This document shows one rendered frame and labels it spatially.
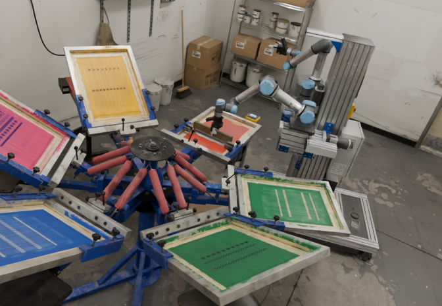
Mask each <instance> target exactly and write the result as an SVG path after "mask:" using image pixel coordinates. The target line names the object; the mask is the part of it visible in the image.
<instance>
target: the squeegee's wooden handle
mask: <svg viewBox="0 0 442 306"><path fill-rule="evenodd" d="M193 125H194V127H193V128H194V129H198V130H201V131H203V132H205V133H208V134H210V135H211V133H210V126H207V125H206V124H203V123H200V122H198V121H194V124H193ZM215 131H216V134H212V135H213V136H214V137H217V138H219V139H221V140H224V141H230V142H232V140H233V136H231V135H229V134H226V133H224V132H221V131H219V130H217V129H215Z"/></svg>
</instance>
